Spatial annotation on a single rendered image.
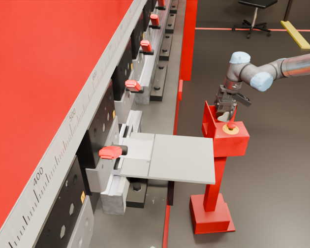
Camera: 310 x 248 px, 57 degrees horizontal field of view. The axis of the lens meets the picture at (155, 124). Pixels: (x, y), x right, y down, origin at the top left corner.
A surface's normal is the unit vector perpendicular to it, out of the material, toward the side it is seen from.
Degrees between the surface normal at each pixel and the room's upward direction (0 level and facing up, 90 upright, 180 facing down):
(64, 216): 90
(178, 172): 0
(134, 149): 0
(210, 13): 90
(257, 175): 0
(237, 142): 90
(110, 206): 90
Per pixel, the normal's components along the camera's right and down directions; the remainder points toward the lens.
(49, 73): 0.99, 0.07
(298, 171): 0.00, -0.77
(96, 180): -0.11, 0.62
